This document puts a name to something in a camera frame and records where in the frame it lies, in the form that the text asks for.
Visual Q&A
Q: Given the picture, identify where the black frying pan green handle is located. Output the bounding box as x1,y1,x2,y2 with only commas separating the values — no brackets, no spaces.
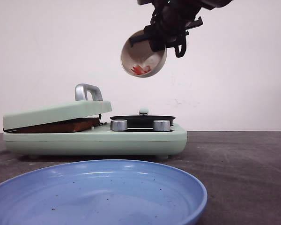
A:
110,108,176,128

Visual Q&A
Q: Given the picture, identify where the toast slice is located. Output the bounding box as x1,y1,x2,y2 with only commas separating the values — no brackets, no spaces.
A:
14,117,100,134

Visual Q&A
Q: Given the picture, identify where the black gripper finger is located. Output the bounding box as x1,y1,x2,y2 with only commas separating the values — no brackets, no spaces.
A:
149,36,167,52
128,27,154,47

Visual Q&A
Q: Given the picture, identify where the silver control knob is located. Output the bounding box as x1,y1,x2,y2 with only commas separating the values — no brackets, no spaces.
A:
111,120,128,131
153,120,170,132

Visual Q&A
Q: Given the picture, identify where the blue plate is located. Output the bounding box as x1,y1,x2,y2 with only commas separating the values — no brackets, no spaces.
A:
0,160,207,225

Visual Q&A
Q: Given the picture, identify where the pink cooked shrimp pile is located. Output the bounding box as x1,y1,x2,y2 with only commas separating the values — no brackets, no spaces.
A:
131,64,151,75

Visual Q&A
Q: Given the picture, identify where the silver right control knob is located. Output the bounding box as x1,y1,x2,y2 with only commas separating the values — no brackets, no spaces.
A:
153,120,170,132

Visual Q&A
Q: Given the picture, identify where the silver left control knob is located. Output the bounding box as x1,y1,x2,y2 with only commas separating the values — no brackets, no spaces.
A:
111,120,128,131

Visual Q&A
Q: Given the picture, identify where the beige ribbed bowl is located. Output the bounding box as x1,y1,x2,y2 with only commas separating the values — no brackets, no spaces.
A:
120,40,167,78

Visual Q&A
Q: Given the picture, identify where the mint green breakfast maker base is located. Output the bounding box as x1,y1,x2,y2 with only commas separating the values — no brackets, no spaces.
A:
3,123,187,156

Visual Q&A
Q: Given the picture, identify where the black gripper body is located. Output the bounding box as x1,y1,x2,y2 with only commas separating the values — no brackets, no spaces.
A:
137,0,231,58

